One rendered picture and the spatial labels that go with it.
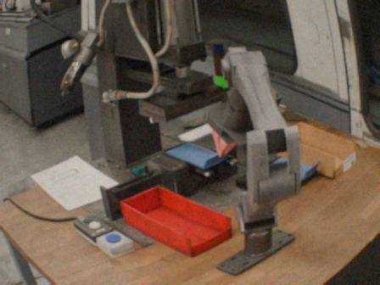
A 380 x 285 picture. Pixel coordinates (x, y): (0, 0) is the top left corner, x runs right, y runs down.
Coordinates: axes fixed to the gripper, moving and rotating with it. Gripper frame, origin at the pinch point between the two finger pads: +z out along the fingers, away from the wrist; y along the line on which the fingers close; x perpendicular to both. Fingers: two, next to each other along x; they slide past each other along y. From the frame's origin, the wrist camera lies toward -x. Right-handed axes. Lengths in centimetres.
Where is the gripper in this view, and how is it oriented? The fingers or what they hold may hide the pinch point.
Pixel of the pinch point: (222, 153)
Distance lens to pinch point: 146.7
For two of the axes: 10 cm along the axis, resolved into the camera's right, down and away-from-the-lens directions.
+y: -6.2, -6.7, 4.1
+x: -7.5, 3.4, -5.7
